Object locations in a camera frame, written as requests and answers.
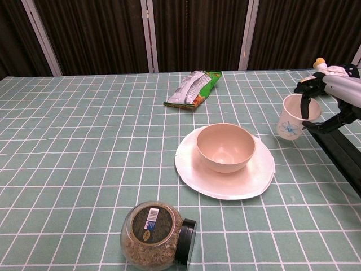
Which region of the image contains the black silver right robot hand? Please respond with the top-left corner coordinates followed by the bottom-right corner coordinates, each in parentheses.
top-left (293, 72), bottom-right (361, 133)

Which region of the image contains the white paper cup blue flower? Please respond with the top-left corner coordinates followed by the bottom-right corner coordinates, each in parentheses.
top-left (276, 94), bottom-right (322, 141)

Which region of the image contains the beige bowl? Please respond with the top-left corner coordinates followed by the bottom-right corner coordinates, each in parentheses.
top-left (196, 123), bottom-right (256, 173)

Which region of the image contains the white round plate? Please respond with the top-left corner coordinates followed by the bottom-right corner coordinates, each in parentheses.
top-left (174, 126), bottom-right (276, 200)

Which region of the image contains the black white plush doll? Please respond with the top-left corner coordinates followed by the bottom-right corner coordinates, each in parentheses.
top-left (314, 58), bottom-right (360, 79)

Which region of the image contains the long black flat bar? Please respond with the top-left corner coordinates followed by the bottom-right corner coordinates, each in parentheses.
top-left (307, 124), bottom-right (361, 199)

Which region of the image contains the dark pleated curtain panel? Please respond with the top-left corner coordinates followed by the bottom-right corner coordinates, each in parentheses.
top-left (248, 0), bottom-right (361, 71)
top-left (0, 0), bottom-right (54, 80)
top-left (151, 0), bottom-right (250, 73)
top-left (33, 0), bottom-right (150, 76)

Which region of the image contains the green white snack bag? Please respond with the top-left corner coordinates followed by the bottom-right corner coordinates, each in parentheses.
top-left (163, 70), bottom-right (223, 111)

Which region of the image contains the glass jar black lid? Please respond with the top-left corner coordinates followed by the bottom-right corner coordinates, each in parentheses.
top-left (120, 200), bottom-right (197, 269)

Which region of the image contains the teal grid tablecloth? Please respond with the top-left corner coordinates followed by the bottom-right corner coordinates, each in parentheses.
top-left (0, 69), bottom-right (361, 271)

